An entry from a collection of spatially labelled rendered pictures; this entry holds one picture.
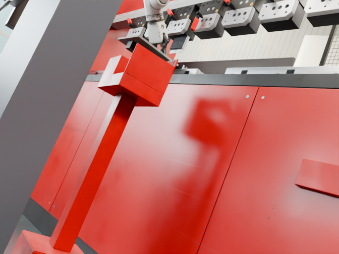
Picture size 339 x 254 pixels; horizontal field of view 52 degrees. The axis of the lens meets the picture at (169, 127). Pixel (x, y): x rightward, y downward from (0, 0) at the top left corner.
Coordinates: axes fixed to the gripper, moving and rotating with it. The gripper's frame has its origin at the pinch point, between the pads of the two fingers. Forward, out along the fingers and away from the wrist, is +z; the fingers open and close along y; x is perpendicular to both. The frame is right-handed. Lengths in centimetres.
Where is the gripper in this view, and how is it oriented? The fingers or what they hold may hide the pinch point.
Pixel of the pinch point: (160, 53)
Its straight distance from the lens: 177.4
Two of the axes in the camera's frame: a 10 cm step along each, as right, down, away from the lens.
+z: 1.4, 9.5, 2.9
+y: -6.6, -1.3, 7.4
